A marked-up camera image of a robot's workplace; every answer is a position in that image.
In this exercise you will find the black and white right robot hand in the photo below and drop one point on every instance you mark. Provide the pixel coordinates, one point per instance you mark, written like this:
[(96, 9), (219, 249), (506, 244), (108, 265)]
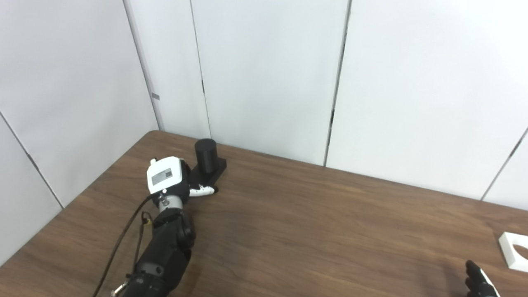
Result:
[(478, 284)]

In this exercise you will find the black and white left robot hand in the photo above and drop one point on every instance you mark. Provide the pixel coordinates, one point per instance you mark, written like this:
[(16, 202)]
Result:
[(165, 175)]

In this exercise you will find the white square piece with hole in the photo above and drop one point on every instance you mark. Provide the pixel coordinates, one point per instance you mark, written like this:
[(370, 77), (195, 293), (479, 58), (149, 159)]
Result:
[(508, 251)]

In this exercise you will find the black peg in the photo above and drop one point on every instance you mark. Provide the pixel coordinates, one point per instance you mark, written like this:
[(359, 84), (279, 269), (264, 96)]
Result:
[(206, 154)]

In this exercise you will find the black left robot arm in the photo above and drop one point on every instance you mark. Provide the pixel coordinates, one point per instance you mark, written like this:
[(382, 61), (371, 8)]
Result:
[(165, 251)]

